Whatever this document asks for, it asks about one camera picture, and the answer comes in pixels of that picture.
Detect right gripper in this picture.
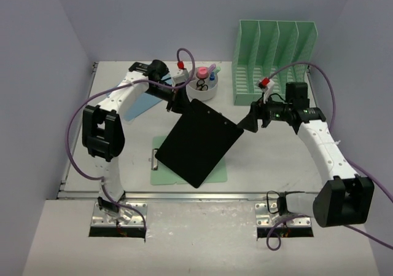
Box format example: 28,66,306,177
238,92,292,133

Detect blue clipboard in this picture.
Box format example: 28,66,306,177
98,82,161,122

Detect black handled scissors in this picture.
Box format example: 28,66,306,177
196,79,209,91

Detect pink glue bottle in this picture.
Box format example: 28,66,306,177
196,67,209,79

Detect small clear spray bottle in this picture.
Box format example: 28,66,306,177
209,72,215,89

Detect black clipboard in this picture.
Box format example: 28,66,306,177
155,99,244,189

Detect purple highlighter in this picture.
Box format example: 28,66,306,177
209,63,216,73

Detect green clipboard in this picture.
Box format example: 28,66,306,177
150,136,228,186

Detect green highlighter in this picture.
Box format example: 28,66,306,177
214,66,221,74

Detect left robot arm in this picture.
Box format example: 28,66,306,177
82,60,196,223

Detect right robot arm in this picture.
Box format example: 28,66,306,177
238,78,375,227

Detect white round desk organizer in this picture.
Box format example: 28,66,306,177
186,67,218,101

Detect green file rack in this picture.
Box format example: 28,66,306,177
232,20,318,106

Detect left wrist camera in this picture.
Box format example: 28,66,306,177
171,61,189,87

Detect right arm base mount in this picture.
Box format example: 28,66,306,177
255,201,314,239

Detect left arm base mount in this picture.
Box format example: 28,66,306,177
89,200,148,239

